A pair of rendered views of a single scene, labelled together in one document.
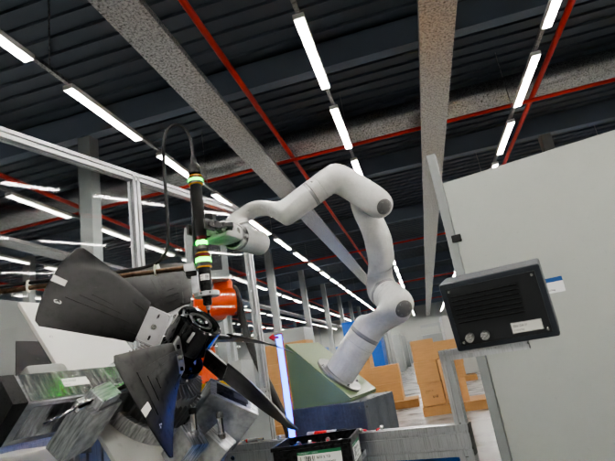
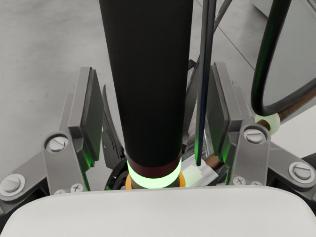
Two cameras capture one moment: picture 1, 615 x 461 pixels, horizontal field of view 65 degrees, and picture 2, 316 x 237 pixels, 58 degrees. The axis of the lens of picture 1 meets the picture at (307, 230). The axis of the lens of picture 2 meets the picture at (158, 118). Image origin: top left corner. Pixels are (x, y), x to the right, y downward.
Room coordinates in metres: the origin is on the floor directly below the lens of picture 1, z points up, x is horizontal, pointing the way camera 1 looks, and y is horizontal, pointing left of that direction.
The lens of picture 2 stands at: (1.42, 0.26, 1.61)
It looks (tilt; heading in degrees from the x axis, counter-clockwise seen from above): 49 degrees down; 152
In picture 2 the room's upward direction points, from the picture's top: 1 degrees counter-clockwise
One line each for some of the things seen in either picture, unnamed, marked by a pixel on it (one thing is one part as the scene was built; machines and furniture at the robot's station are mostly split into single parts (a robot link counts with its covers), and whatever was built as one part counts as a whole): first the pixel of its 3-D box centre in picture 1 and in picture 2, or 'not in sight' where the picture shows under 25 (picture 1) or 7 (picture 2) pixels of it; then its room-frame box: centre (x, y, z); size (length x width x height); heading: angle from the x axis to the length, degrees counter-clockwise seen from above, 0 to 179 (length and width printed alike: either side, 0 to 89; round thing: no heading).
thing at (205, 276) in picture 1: (199, 227); not in sight; (1.33, 0.31, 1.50); 0.04 x 0.04 x 0.46
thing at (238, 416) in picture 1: (221, 413); not in sight; (1.39, 0.31, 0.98); 0.20 x 0.16 x 0.20; 63
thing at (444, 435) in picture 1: (324, 449); not in sight; (1.61, 0.06, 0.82); 0.90 x 0.04 x 0.08; 63
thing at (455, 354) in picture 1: (482, 349); not in sight; (1.37, -0.42, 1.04); 0.24 x 0.03 x 0.03; 63
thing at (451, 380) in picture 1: (452, 385); not in sight; (1.42, -0.33, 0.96); 0.03 x 0.03 x 0.20; 63
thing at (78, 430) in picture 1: (84, 423); not in sight; (1.05, 0.52, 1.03); 0.15 x 0.10 x 0.14; 63
